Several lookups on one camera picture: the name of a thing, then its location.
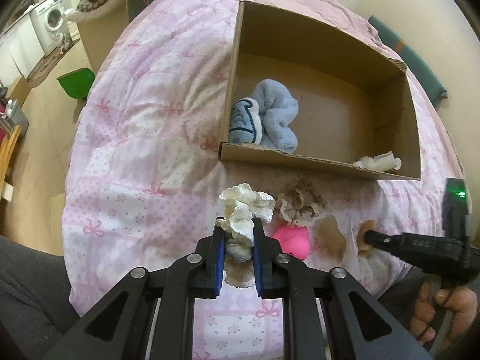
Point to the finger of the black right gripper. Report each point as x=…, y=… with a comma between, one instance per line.
x=424, y=252

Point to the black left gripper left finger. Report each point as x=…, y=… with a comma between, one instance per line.
x=149, y=314

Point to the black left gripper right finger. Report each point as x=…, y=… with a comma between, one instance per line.
x=327, y=315

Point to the pink rubber duck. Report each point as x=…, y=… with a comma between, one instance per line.
x=293, y=241

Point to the cream ruffled scrunchie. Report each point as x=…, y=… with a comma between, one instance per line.
x=242, y=204

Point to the blue fluffy whale sock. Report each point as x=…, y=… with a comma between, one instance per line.
x=264, y=118

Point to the person right hand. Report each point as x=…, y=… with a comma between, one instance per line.
x=462, y=302

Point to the grey trouser leg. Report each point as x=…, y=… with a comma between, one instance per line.
x=35, y=307

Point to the teal headboard pad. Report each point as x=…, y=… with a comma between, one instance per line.
x=435, y=91

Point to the brown cardboard box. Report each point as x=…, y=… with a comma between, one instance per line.
x=353, y=100

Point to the wooden chair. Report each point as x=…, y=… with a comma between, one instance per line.
x=8, y=145

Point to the green dustpan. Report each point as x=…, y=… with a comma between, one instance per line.
x=78, y=83

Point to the white kitchen cabinets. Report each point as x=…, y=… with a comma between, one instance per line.
x=20, y=51

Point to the white washing machine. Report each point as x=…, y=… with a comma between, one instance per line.
x=48, y=21

